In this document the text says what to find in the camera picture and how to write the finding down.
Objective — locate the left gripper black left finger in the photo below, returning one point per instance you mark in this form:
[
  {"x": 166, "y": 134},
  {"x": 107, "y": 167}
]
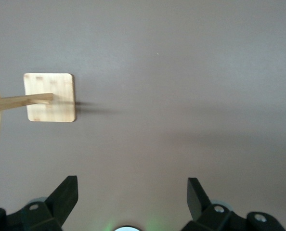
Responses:
[{"x": 61, "y": 199}]

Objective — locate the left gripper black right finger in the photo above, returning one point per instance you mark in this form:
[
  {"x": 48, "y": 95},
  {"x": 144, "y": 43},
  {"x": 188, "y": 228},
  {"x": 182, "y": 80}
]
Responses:
[{"x": 197, "y": 202}]

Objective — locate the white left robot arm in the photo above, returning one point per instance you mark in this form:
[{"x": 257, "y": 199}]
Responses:
[{"x": 127, "y": 228}]

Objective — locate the wooden cup stand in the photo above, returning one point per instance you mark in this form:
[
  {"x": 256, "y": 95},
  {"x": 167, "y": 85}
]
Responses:
[{"x": 51, "y": 110}]

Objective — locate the brown table cover cloth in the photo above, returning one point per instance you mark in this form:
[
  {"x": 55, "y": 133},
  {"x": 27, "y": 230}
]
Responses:
[{"x": 181, "y": 96}]

